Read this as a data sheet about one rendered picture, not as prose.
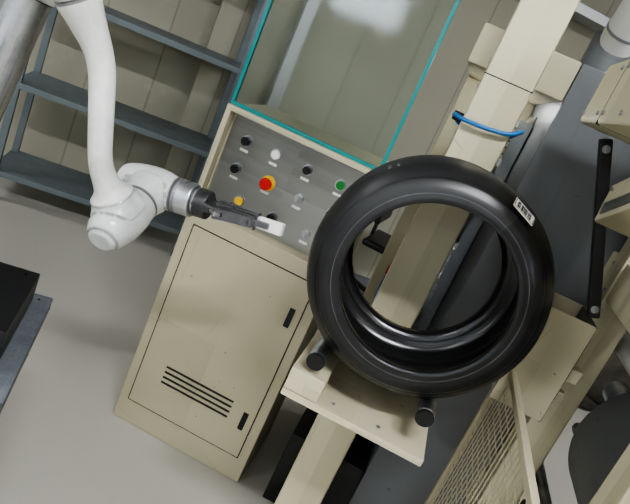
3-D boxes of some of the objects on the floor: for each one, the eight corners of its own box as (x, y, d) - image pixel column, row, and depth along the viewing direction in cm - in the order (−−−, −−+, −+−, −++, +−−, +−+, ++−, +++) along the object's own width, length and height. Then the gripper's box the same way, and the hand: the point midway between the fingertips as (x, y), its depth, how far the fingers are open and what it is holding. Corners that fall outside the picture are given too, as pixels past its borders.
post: (261, 528, 221) (650, -270, 149) (295, 548, 220) (706, -251, 147) (248, 553, 209) (666, -305, 137) (284, 574, 207) (727, -284, 135)
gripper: (188, 190, 153) (279, 220, 149) (209, 184, 166) (294, 212, 162) (181, 219, 155) (272, 250, 151) (203, 211, 168) (287, 239, 164)
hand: (270, 226), depth 157 cm, fingers closed
